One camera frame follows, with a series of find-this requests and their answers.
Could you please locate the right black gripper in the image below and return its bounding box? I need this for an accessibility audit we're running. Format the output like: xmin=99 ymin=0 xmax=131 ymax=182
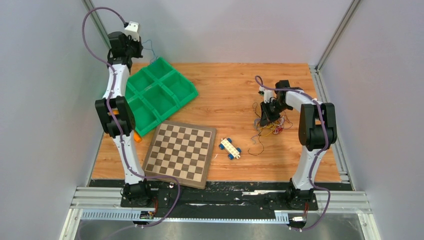
xmin=260 ymin=100 xmax=291 ymax=127

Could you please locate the yellow wire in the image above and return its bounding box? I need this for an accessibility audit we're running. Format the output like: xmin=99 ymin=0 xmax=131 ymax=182
xmin=258 ymin=119 xmax=285 ymax=137

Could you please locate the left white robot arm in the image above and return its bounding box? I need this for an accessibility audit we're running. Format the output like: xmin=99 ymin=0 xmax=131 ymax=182
xmin=94 ymin=31 xmax=153 ymax=207

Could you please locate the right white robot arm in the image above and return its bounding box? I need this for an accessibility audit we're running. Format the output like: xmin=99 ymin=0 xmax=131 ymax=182
xmin=254 ymin=75 xmax=337 ymax=209

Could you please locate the white blue toy car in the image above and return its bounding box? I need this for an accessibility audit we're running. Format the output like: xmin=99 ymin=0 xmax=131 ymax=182
xmin=218 ymin=137 xmax=242 ymax=160

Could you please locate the green compartment tray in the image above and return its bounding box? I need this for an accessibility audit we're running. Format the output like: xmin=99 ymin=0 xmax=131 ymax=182
xmin=125 ymin=57 xmax=199 ymax=137

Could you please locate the wooden chessboard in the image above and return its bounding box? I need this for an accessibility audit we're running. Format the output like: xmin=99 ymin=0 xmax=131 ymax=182
xmin=142 ymin=120 xmax=217 ymax=189

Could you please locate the orange cylinder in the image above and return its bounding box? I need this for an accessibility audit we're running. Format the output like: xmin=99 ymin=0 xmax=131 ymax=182
xmin=133 ymin=131 xmax=142 ymax=143

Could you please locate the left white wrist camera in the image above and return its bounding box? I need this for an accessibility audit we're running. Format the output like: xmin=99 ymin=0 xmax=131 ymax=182
xmin=123 ymin=21 xmax=141 ymax=42

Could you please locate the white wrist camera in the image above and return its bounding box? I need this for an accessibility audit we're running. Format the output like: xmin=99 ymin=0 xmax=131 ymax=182
xmin=123 ymin=21 xmax=141 ymax=42
xmin=258 ymin=86 xmax=274 ymax=104

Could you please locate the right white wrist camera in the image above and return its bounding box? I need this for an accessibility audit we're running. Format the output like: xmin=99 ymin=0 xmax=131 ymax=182
xmin=258 ymin=86 xmax=274 ymax=104

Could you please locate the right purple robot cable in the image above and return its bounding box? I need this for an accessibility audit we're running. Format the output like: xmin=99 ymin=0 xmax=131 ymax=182
xmin=254 ymin=75 xmax=331 ymax=232

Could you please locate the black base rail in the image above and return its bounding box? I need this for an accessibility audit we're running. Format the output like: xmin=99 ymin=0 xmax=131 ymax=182
xmin=89 ymin=178 xmax=354 ymax=220

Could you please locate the grey slotted cable duct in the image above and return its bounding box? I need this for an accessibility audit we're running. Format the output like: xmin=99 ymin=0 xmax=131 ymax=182
xmin=80 ymin=209 xmax=289 ymax=224

